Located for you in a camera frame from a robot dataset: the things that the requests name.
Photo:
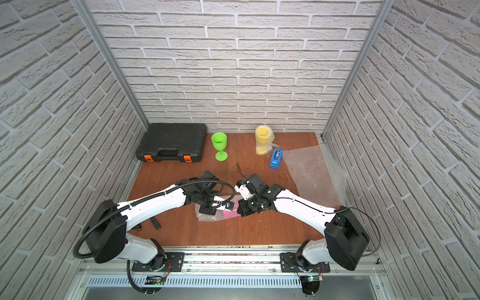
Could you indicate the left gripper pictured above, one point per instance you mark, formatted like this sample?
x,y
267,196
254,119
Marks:
x,y
206,207

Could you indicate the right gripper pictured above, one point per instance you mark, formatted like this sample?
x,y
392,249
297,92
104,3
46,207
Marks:
x,y
244,212

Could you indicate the pink plastic wine glass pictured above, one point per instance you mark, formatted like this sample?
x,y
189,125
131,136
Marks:
x,y
227,215

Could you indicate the green plastic wine glass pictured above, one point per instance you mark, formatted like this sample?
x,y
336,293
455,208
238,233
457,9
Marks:
x,y
219,142

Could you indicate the yellow plastic wine glass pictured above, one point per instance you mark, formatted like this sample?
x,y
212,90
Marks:
x,y
263,139

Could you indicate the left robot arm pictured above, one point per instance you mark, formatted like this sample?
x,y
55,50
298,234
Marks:
x,y
106,235

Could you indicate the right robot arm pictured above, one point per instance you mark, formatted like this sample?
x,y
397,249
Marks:
x,y
344,240

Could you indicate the blue tape dispenser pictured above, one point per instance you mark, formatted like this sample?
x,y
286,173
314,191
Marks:
x,y
276,158

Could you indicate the black plastic tool case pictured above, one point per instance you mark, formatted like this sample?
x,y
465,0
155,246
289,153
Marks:
x,y
183,142

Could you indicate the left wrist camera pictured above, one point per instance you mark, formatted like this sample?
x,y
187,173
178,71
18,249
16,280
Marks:
x,y
222,205

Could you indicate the black handled screwdriver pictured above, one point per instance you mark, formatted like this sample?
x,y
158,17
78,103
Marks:
x,y
155,223

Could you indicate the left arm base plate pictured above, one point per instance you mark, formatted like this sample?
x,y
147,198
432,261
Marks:
x,y
163,262

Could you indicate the aluminium mounting rail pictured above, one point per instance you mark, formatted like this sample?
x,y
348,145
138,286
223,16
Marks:
x,y
225,267

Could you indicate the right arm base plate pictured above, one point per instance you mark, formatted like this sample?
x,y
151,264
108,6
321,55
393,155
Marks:
x,y
290,263

